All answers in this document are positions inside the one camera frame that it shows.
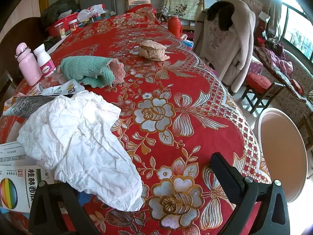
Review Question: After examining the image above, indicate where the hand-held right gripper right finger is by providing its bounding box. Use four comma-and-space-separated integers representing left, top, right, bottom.
210, 152, 291, 235

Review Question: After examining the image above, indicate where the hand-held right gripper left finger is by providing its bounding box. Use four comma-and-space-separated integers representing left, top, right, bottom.
29, 180, 101, 235

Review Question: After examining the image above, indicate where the white medicine box colourful print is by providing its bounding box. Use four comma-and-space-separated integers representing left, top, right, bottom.
0, 165, 81, 213

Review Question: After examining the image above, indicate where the beige plastic bucket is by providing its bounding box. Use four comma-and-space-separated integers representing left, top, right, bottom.
254, 107, 308, 203

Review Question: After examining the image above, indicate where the white blue medicine box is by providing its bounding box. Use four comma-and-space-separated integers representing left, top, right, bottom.
0, 141, 49, 172

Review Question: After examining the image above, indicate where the white tissue paper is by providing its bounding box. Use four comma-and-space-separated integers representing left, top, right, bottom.
17, 90, 145, 212

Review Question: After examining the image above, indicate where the white yellow printed packet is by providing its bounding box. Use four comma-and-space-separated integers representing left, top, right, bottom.
34, 79, 85, 97

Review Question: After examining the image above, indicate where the beige paper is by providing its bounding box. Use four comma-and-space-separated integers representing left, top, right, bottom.
138, 40, 171, 61

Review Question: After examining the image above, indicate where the green towel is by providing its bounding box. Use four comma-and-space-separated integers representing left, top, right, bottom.
60, 56, 115, 89

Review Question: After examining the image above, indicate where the pink knitted cloth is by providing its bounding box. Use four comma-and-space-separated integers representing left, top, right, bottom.
108, 61, 126, 85

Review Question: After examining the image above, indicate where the small dark wooden stool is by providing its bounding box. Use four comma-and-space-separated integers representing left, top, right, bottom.
241, 81, 285, 114

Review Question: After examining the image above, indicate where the red stool cushion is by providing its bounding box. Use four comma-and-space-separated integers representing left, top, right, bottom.
246, 73, 272, 94

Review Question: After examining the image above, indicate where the red floral tablecloth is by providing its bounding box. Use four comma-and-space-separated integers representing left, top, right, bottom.
0, 5, 272, 235

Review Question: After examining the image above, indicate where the floral blanket red border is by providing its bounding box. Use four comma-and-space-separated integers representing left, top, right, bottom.
254, 46, 307, 102

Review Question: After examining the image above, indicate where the red sofa cushion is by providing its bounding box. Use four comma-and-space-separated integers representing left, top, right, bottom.
290, 78, 305, 95

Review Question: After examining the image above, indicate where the beige fleece coat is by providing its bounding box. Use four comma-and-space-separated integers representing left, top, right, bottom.
193, 0, 256, 93

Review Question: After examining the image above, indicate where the pink clothes pile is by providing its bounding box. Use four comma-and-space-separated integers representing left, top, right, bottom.
260, 43, 294, 75

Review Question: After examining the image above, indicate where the brown wooden chair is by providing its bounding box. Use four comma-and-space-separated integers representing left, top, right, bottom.
0, 70, 19, 98

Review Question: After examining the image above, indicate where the floral sofa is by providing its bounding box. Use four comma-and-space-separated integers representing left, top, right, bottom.
253, 37, 313, 118

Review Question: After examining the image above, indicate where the pink bottle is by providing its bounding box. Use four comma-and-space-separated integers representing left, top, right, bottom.
15, 42, 43, 87

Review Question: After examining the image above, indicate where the white pill bottle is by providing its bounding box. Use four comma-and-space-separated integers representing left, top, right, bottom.
33, 43, 57, 78

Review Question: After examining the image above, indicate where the black garment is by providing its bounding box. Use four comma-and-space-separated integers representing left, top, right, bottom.
207, 1, 235, 31

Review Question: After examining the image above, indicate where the red thermos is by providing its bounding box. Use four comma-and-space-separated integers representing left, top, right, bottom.
168, 15, 183, 38

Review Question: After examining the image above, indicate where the window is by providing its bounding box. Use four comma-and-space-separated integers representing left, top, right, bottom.
281, 2, 313, 61

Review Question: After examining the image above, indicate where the beige curtain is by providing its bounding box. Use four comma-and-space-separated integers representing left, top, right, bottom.
268, 0, 284, 42

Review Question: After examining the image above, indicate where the floral upright mattress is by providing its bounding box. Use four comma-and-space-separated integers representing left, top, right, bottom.
242, 0, 264, 20

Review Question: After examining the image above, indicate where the dark brown round board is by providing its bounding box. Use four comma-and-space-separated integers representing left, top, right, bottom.
0, 17, 41, 79

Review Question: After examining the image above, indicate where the floral checked cover cloth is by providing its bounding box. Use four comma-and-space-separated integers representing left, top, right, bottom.
164, 0, 204, 21

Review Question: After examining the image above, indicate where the white lid jar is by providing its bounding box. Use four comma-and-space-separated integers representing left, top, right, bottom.
54, 22, 65, 40

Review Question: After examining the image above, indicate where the red plastic basin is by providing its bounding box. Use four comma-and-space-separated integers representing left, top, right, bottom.
45, 13, 81, 40

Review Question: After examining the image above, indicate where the white printed box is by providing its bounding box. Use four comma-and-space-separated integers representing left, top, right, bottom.
126, 0, 151, 11

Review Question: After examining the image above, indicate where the black plastic bag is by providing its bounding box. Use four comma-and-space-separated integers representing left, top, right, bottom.
40, 0, 79, 25

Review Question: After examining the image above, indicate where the white plastic bag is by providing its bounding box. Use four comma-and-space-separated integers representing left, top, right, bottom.
77, 5, 104, 22

